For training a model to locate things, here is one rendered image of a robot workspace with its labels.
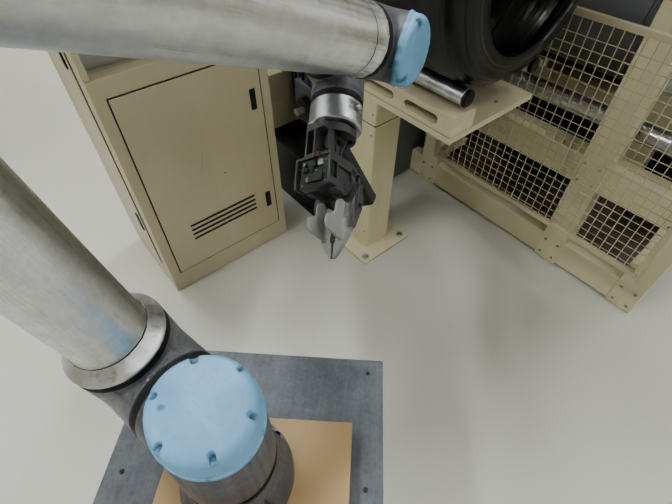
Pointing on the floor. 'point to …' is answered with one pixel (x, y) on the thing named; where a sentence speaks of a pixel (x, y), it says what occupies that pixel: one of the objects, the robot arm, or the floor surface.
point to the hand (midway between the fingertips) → (336, 252)
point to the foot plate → (375, 244)
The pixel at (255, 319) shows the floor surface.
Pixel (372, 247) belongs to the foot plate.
